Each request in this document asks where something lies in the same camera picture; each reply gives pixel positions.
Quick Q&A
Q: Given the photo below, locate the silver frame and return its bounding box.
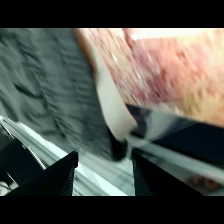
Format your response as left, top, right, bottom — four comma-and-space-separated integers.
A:
0, 114, 224, 197

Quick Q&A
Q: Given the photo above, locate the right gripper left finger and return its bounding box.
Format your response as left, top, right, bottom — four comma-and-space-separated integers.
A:
6, 150, 80, 197

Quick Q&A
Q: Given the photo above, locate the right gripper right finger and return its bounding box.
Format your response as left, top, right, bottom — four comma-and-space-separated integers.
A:
131, 148, 205, 197

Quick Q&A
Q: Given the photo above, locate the grey garment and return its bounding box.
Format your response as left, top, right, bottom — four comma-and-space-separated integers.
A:
0, 28, 116, 162

